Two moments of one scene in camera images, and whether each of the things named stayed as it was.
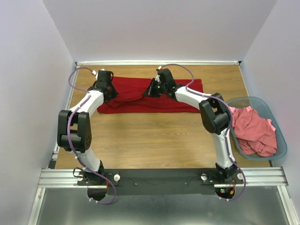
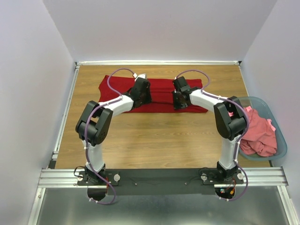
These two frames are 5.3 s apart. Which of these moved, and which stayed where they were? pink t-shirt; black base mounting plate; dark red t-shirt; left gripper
Moved: left gripper
Stayed: dark red t-shirt; pink t-shirt; black base mounting plate
